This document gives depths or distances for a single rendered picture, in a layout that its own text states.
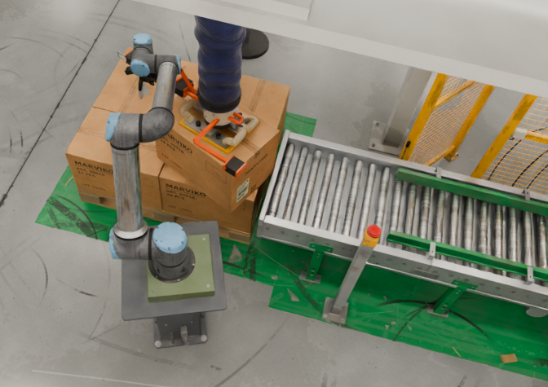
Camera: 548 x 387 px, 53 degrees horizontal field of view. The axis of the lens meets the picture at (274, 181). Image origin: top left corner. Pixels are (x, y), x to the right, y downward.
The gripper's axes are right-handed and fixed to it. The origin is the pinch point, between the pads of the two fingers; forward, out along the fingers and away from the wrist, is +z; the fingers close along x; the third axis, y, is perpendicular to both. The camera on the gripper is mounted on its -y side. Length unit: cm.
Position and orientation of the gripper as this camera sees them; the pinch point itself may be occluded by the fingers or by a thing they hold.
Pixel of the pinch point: (145, 89)
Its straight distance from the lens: 310.0
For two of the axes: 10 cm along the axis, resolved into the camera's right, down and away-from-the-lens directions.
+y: 9.7, 2.5, -0.7
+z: -0.9, 5.7, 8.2
